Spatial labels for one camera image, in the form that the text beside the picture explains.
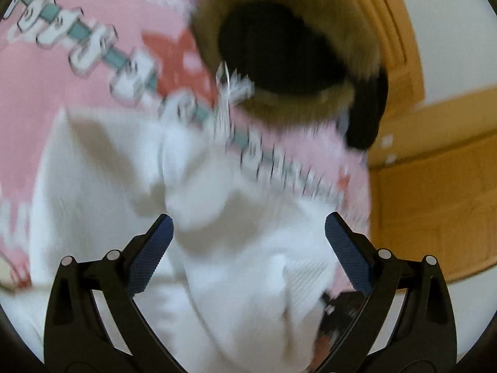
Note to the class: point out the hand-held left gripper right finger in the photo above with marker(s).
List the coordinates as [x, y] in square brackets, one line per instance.
[349, 256]

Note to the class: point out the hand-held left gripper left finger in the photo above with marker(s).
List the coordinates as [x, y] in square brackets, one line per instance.
[151, 256]

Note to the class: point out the white printed zip hoodie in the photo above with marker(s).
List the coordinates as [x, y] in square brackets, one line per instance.
[233, 279]

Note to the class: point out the wooden wardrobe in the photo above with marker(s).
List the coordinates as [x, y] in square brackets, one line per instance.
[435, 202]

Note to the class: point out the pink printed blanket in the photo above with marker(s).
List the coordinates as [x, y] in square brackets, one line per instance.
[58, 85]

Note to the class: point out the wooden slatted headboard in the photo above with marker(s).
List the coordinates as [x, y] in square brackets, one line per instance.
[400, 46]

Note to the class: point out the black coat with fur hood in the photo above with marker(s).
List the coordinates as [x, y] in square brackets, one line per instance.
[279, 46]

